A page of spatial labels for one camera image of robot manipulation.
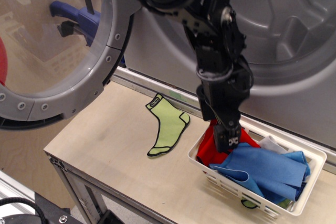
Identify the white plastic laundry basket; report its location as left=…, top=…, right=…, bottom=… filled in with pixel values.
left=188, top=116, right=327, bottom=218

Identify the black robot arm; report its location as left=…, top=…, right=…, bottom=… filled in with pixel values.
left=139, top=0, right=254, bottom=153

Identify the grey round machine door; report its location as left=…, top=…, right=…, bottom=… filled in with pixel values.
left=1, top=0, right=140, bottom=131

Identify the light blue felt cloth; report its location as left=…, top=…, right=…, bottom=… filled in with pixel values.
left=209, top=143, right=310, bottom=204

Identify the dark blue felt cloth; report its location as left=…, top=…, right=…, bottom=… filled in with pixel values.
left=295, top=182, right=307, bottom=201

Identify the green felt sock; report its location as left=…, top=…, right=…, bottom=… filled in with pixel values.
left=146, top=93, right=190, bottom=157

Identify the white grey felt cloth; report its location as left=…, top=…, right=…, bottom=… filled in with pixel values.
left=259, top=136, right=288, bottom=154

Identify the aluminium table frame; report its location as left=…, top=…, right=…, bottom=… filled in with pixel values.
left=45, top=151, right=173, bottom=223

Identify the blue bar clamp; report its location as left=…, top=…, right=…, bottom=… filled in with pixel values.
left=49, top=1, right=101, bottom=47

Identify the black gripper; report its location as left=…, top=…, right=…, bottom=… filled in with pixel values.
left=196, top=62, right=254, bottom=153

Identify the red round object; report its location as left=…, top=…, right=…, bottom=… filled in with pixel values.
left=0, top=39, right=8, bottom=86

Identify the green sock in basket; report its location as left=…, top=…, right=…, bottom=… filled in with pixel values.
left=240, top=198, right=292, bottom=209

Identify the grey toy washing machine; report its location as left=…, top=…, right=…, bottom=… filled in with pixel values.
left=115, top=0, right=335, bottom=173

